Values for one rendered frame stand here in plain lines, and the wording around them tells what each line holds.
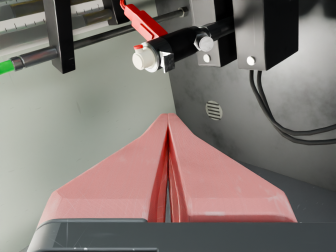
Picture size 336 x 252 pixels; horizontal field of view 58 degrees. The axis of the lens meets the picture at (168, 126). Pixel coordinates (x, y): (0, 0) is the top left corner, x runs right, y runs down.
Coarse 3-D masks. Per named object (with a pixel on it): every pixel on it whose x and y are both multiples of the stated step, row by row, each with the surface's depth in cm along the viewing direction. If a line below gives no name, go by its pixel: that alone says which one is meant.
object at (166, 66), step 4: (164, 56) 25; (168, 56) 26; (164, 60) 26; (168, 60) 26; (172, 60) 26; (164, 64) 26; (168, 64) 26; (172, 64) 26; (164, 68) 26; (168, 68) 26; (172, 68) 26
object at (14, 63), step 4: (16, 56) 38; (8, 60) 38; (12, 60) 38; (16, 60) 38; (20, 60) 38; (0, 64) 37; (4, 64) 37; (8, 64) 38; (12, 64) 38; (16, 64) 38; (20, 64) 38; (0, 68) 37; (4, 68) 37; (8, 68) 38; (12, 68) 38; (16, 68) 38; (20, 68) 39; (0, 72) 37; (4, 72) 38
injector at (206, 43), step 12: (204, 24) 33; (216, 24) 33; (228, 24) 34; (168, 36) 29; (180, 36) 29; (192, 36) 30; (204, 36) 28; (216, 36) 33; (156, 48) 27; (168, 48) 28; (180, 48) 29; (192, 48) 30; (204, 48) 29; (156, 60) 27
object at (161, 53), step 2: (158, 50) 27; (158, 52) 27; (160, 52) 27; (162, 52) 27; (164, 52) 26; (166, 52) 26; (168, 52) 26; (170, 52) 26; (160, 54) 27; (162, 54) 27; (164, 54) 27; (166, 54) 26; (172, 54) 26; (160, 56) 27; (172, 56) 26; (160, 58) 27; (160, 60) 27; (160, 62) 27; (160, 64) 28; (162, 64) 27; (174, 64) 27; (162, 66) 27; (174, 66) 27
